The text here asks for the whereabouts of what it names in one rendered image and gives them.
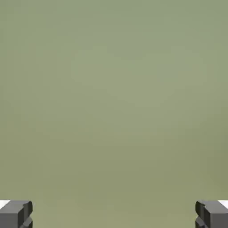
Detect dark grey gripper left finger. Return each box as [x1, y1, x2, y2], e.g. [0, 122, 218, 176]
[0, 199, 33, 228]

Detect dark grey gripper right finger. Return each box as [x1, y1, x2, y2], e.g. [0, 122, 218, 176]
[195, 199, 228, 228]

